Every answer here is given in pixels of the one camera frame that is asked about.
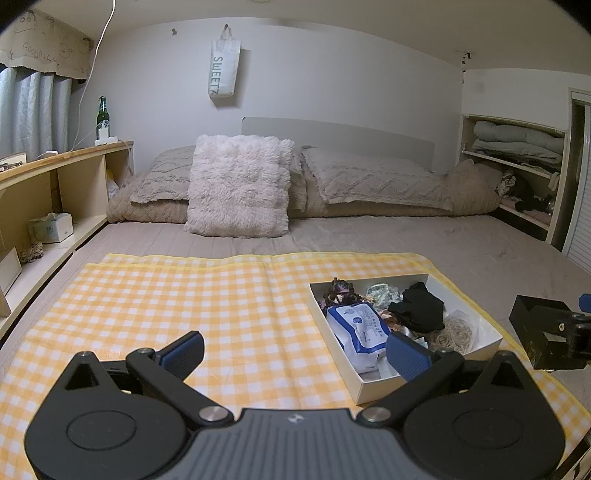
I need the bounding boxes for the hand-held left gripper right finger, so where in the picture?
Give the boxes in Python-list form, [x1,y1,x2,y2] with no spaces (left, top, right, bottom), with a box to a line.
[360,332,527,422]

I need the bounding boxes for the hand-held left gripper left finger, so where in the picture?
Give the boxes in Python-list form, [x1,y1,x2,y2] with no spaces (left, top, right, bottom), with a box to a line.
[62,330,234,424]

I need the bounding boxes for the pink satin scrunchie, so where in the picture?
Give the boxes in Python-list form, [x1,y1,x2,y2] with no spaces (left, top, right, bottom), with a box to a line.
[379,310,407,333]

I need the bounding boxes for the white cardboard box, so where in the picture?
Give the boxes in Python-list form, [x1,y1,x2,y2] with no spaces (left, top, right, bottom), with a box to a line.
[308,272,504,406]

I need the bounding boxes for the clear bag of rubber bands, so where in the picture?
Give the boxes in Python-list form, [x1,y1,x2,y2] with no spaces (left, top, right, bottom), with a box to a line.
[425,310,476,354]

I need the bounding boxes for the black eye mask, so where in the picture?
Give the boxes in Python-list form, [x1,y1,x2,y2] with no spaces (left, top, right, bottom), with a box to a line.
[387,281,446,334]

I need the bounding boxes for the blue tissue packet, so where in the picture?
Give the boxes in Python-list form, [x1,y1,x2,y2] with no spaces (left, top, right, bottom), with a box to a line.
[327,302,393,374]

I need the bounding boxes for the dark brown scrunchie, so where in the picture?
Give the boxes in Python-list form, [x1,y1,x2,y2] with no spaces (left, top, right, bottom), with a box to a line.
[318,278,365,309]

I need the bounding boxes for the yellow checked mat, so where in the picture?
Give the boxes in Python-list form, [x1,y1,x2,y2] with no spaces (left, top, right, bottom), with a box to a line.
[0,251,591,480]

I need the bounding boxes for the dark printed clothes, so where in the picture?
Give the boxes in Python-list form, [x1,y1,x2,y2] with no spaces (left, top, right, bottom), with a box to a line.
[496,170,555,214]

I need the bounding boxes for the beige quilted pillows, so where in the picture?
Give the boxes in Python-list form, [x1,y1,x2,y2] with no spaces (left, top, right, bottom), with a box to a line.
[106,159,500,224]

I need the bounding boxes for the fluffy white pillow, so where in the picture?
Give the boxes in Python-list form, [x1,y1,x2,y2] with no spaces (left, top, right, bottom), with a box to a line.
[184,134,296,238]

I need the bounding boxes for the quilted beige pillow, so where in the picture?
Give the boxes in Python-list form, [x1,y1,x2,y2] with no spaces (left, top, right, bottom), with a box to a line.
[300,147,455,212]
[129,145,308,217]

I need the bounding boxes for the folded grey-green blanket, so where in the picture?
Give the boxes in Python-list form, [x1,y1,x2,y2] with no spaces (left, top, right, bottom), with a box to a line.
[471,120,566,162]

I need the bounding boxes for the white tissue box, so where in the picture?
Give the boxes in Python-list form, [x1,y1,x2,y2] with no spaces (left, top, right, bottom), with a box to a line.
[28,212,75,244]

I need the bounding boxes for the patterned fabric bundle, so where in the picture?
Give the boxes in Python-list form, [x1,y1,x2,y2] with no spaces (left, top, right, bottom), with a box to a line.
[18,242,44,265]

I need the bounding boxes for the white flat box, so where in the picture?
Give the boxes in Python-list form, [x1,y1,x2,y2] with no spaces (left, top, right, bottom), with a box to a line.
[0,247,23,296]

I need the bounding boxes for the wooden bedside shelf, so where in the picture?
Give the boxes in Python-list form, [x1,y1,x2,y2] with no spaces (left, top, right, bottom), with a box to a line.
[0,140,136,333]

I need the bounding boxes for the grey curtain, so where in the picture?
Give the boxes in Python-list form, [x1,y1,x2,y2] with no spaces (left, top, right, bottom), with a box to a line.
[0,67,72,162]

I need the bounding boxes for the white tote bag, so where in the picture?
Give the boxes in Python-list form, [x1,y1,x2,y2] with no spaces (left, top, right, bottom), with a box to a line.
[210,25,242,100]

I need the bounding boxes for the beige printed valance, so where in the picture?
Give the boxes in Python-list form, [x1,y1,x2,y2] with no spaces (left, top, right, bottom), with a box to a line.
[0,9,95,84]

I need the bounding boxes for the white wall shelf unit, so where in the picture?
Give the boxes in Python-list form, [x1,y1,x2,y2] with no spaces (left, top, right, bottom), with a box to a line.
[459,113,578,243]

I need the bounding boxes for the white hanging cable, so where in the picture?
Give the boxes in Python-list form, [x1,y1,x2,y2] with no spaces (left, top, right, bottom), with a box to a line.
[69,0,116,144]

